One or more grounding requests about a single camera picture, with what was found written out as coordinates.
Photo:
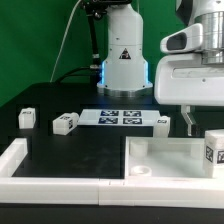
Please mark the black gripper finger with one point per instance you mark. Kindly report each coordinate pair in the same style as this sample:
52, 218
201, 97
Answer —
187, 111

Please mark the white U-shaped obstacle fence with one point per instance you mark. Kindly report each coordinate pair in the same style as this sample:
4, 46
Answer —
128, 191

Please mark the white base tag sheet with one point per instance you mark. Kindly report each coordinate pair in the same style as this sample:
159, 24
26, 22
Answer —
106, 117

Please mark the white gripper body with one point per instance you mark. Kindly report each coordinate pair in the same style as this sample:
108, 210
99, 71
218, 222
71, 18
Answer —
182, 79

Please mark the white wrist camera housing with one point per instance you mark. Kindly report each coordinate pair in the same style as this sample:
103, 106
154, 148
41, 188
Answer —
188, 40

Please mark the white square table top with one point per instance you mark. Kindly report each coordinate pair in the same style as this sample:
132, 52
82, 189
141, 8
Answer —
164, 157

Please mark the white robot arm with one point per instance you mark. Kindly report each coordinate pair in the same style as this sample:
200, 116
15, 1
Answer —
125, 71

